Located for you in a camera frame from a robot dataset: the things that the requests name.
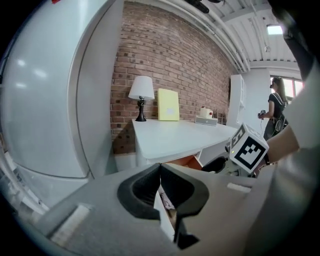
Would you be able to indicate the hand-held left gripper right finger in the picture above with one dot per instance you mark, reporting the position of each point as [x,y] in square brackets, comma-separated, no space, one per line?
[220,215]

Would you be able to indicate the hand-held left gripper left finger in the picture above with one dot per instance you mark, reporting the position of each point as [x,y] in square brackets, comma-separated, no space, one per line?
[100,225]

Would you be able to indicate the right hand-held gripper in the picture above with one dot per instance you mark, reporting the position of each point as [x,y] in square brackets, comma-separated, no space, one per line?
[247,150]

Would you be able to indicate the orange and white drawer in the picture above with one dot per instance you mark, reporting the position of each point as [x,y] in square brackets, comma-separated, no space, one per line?
[188,161]

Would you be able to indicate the person's right forearm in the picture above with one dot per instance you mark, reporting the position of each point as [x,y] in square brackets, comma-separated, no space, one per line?
[282,142]

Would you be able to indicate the grey speaker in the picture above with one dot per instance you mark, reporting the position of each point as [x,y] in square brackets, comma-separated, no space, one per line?
[206,121]

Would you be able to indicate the white desk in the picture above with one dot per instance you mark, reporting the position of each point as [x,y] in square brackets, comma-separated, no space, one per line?
[175,137]

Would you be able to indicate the white and red cake model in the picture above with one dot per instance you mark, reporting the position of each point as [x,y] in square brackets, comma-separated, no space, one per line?
[205,112]

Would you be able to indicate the white cabinet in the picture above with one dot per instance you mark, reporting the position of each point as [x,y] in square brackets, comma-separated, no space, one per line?
[236,102]

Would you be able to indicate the yellow box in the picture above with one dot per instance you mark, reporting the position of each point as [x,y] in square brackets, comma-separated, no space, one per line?
[168,105]

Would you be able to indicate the person's white shirt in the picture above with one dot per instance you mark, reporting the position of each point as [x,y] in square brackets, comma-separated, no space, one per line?
[295,200]

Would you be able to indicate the white shade table lamp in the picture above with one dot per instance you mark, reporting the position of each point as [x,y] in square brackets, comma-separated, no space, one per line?
[141,90]

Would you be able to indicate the window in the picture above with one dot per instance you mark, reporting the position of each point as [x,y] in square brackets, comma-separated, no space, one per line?
[291,87]

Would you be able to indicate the white ceiling pipes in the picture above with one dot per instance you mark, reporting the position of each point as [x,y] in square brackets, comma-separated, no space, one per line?
[225,37]

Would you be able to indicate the white refrigerator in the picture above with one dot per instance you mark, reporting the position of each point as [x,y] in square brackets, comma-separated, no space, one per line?
[47,95]

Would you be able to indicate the ceiling light panel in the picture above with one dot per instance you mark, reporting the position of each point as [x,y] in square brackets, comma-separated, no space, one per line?
[274,29]

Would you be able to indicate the black ceiling fixture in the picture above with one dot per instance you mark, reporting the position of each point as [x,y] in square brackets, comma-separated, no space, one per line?
[198,6]

